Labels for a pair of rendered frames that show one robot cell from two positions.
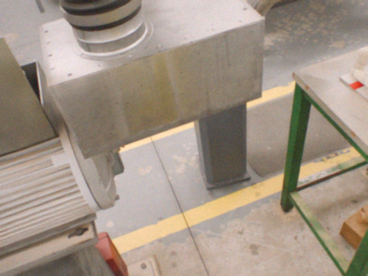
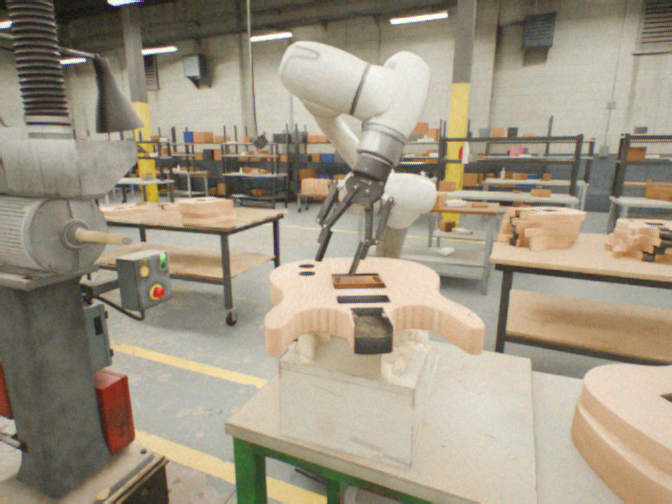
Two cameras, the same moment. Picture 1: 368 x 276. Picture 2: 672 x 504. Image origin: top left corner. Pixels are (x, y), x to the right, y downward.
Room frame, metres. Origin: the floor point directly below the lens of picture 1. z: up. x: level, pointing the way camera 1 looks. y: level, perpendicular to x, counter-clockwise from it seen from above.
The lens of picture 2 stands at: (-0.02, -1.21, 1.51)
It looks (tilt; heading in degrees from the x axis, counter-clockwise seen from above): 14 degrees down; 36
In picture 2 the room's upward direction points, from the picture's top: straight up
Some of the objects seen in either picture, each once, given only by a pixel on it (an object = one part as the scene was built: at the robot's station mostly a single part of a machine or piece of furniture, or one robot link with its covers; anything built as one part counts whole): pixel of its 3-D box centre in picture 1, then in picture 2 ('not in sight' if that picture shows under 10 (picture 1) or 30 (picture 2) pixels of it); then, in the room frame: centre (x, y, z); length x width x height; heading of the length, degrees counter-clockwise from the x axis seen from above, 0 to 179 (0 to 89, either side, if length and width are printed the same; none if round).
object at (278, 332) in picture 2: not in sight; (288, 329); (0.42, -0.81, 1.23); 0.09 x 0.07 x 0.04; 40
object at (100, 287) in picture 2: not in sight; (112, 283); (0.69, 0.31, 1.02); 0.19 x 0.04 x 0.04; 12
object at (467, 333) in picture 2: not in sight; (453, 327); (0.57, -1.02, 1.23); 0.10 x 0.07 x 0.04; 40
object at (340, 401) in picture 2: not in sight; (353, 393); (0.62, -0.81, 1.02); 0.27 x 0.15 x 0.17; 106
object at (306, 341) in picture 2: not in sight; (306, 337); (0.55, -0.74, 1.15); 0.03 x 0.03 x 0.09
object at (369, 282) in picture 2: not in sight; (357, 286); (0.63, -0.80, 1.24); 0.10 x 0.05 x 0.03; 130
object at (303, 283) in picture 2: not in sight; (357, 294); (0.62, -0.81, 1.23); 0.40 x 0.35 x 0.04; 40
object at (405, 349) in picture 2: not in sight; (400, 356); (0.63, -0.90, 1.12); 0.11 x 0.03 x 0.03; 16
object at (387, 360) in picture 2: not in sight; (390, 352); (0.59, -0.90, 1.15); 0.03 x 0.03 x 0.09
